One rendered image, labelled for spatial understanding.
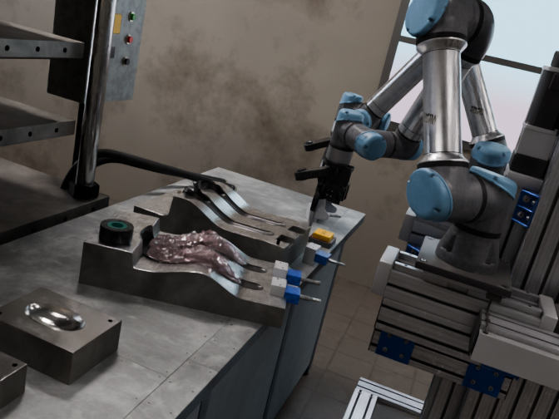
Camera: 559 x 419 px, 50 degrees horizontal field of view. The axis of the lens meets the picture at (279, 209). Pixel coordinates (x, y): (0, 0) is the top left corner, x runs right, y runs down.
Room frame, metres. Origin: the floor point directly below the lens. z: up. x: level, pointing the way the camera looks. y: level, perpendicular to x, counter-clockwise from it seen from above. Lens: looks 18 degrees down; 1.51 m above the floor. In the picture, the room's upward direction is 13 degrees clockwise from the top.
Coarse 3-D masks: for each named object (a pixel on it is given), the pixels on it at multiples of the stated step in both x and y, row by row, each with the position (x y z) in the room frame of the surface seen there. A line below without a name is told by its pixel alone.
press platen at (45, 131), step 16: (0, 96) 1.99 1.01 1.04; (0, 112) 1.78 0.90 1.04; (16, 112) 1.83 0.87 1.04; (32, 112) 1.87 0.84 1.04; (48, 112) 1.92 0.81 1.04; (0, 128) 1.61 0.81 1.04; (16, 128) 1.66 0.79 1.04; (32, 128) 1.72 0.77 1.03; (48, 128) 1.79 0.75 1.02; (64, 128) 1.86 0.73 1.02; (0, 144) 1.60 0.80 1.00
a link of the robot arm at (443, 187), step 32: (416, 0) 1.49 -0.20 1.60; (448, 0) 1.44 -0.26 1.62; (416, 32) 1.45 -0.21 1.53; (448, 32) 1.42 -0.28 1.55; (448, 64) 1.41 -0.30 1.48; (448, 96) 1.38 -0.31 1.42; (448, 128) 1.36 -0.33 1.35; (448, 160) 1.31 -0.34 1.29; (416, 192) 1.32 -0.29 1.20; (448, 192) 1.27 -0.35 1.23; (480, 192) 1.32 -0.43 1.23
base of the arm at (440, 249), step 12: (456, 228) 1.39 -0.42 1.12; (468, 228) 1.36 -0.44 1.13; (444, 240) 1.40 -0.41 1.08; (456, 240) 1.37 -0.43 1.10; (468, 240) 1.35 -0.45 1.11; (480, 240) 1.35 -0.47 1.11; (492, 240) 1.36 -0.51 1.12; (444, 252) 1.37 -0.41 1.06; (456, 252) 1.35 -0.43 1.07; (468, 252) 1.34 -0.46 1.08; (480, 252) 1.34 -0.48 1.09; (492, 252) 1.36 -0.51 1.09; (456, 264) 1.34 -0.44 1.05; (468, 264) 1.33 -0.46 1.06; (480, 264) 1.33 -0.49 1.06; (492, 264) 1.35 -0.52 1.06
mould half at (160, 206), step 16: (176, 192) 1.95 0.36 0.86; (208, 192) 1.81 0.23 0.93; (144, 208) 1.73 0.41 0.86; (160, 208) 1.76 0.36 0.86; (176, 208) 1.70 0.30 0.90; (192, 208) 1.68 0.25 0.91; (208, 208) 1.71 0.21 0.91; (224, 208) 1.78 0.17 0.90; (160, 224) 1.71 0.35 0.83; (176, 224) 1.69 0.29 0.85; (192, 224) 1.68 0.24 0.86; (208, 224) 1.66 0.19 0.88; (224, 224) 1.68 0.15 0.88; (256, 224) 1.75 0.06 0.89; (272, 224) 1.77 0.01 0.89; (288, 224) 1.80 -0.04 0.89; (304, 224) 1.84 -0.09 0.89; (240, 240) 1.63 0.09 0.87; (256, 240) 1.62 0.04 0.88; (272, 240) 1.63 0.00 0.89; (304, 240) 1.81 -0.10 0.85; (256, 256) 1.62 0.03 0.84; (272, 256) 1.60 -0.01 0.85; (288, 256) 1.65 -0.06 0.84
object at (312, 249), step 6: (306, 246) 1.74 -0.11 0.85; (312, 246) 1.75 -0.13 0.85; (318, 246) 1.77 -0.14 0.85; (306, 252) 1.74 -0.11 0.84; (312, 252) 1.73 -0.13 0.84; (318, 252) 1.75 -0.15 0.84; (324, 252) 1.76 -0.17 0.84; (306, 258) 1.74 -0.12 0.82; (312, 258) 1.73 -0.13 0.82; (318, 258) 1.73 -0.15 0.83; (324, 258) 1.72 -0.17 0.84; (312, 264) 1.73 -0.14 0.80; (324, 264) 1.72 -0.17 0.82; (342, 264) 1.72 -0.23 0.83
